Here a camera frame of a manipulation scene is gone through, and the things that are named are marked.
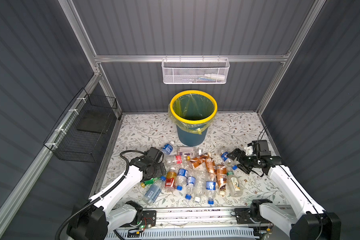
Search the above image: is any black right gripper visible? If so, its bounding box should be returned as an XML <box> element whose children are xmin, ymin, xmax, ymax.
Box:
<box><xmin>227</xmin><ymin>147</ymin><xmax>258</xmax><ymax>172</ymax></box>

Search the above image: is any small pepsi bottle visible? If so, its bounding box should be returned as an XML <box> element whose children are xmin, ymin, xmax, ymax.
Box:
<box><xmin>220</xmin><ymin>149</ymin><xmax>238</xmax><ymax>170</ymax></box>

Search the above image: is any brown coffee bottle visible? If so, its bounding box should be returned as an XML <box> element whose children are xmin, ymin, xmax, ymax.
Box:
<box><xmin>188</xmin><ymin>152</ymin><xmax>212</xmax><ymax>169</ymax></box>
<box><xmin>216</xmin><ymin>165</ymin><xmax>227</xmax><ymax>196</ymax></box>
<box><xmin>205</xmin><ymin>158</ymin><xmax>216</xmax><ymax>174</ymax></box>

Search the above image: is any orange juice bottle red label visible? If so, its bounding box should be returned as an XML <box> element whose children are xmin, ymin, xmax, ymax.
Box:
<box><xmin>165</xmin><ymin>167</ymin><xmax>177</xmax><ymax>192</ymax></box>

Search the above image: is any light blue tinted bottle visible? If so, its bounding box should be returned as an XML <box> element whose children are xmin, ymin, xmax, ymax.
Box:
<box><xmin>143</xmin><ymin>176</ymin><xmax>166</xmax><ymax>205</ymax></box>

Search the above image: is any milky tea bottle green cap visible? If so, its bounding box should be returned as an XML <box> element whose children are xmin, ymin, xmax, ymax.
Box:
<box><xmin>227</xmin><ymin>167</ymin><xmax>243</xmax><ymax>198</ymax></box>

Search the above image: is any pepsi label bottle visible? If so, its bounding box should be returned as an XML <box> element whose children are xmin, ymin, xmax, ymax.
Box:
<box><xmin>206</xmin><ymin>173</ymin><xmax>217</xmax><ymax>205</ymax></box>
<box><xmin>175</xmin><ymin>164</ymin><xmax>189</xmax><ymax>191</ymax></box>
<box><xmin>185</xmin><ymin>173</ymin><xmax>196</xmax><ymax>200</ymax></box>

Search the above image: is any clear unlabeled bottle white cap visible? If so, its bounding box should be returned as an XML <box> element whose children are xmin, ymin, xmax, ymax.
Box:
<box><xmin>194</xmin><ymin>171</ymin><xmax>206</xmax><ymax>204</ymax></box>

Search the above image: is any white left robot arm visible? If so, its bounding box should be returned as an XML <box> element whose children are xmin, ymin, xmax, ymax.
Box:
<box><xmin>67</xmin><ymin>157</ymin><xmax>166</xmax><ymax>240</ymax></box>

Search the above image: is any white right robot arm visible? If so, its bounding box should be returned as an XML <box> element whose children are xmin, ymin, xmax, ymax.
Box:
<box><xmin>224</xmin><ymin>149</ymin><xmax>341</xmax><ymax>240</ymax></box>

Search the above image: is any teal ribbed waste bin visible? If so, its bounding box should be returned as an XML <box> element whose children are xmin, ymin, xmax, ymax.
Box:
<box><xmin>169</xmin><ymin>89</ymin><xmax>218</xmax><ymax>147</ymax></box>

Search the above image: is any yellow bin liner bag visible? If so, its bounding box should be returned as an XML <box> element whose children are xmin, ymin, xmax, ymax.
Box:
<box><xmin>167</xmin><ymin>93</ymin><xmax>217</xmax><ymax>135</ymax></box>

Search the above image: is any blue label clear bottle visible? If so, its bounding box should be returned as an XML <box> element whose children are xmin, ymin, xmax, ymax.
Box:
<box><xmin>161</xmin><ymin>141</ymin><xmax>175</xmax><ymax>156</ymax></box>

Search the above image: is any red label clear bottle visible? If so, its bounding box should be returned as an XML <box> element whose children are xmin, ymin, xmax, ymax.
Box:
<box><xmin>165</xmin><ymin>155</ymin><xmax>191</xmax><ymax>167</ymax></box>

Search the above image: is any white spray bottle in basket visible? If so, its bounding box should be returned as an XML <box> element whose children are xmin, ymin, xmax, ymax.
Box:
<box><xmin>204</xmin><ymin>74</ymin><xmax>226</xmax><ymax>82</ymax></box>

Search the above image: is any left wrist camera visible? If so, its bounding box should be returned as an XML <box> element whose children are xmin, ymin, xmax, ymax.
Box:
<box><xmin>145</xmin><ymin>147</ymin><xmax>164</xmax><ymax>164</ymax></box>

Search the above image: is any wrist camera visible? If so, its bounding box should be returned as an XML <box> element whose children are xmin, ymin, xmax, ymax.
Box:
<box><xmin>145</xmin><ymin>147</ymin><xmax>164</xmax><ymax>164</ymax></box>
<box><xmin>247</xmin><ymin>140</ymin><xmax>272</xmax><ymax>157</ymax></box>

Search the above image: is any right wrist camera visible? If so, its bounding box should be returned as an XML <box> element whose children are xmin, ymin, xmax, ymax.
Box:
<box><xmin>247</xmin><ymin>140</ymin><xmax>272</xmax><ymax>157</ymax></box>

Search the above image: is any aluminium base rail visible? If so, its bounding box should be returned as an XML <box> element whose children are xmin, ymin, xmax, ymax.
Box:
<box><xmin>116</xmin><ymin>206</ymin><xmax>292</xmax><ymax>240</ymax></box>

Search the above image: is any black wire wall basket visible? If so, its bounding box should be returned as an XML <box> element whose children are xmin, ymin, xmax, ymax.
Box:
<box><xmin>44</xmin><ymin>90</ymin><xmax>119</xmax><ymax>163</ymax></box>

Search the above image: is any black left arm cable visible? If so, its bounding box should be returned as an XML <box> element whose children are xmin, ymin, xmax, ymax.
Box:
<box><xmin>54</xmin><ymin>149</ymin><xmax>146</xmax><ymax>240</ymax></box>

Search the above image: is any white wire wall basket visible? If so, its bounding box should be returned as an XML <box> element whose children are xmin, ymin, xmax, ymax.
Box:
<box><xmin>161</xmin><ymin>58</ymin><xmax>230</xmax><ymax>85</ymax></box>

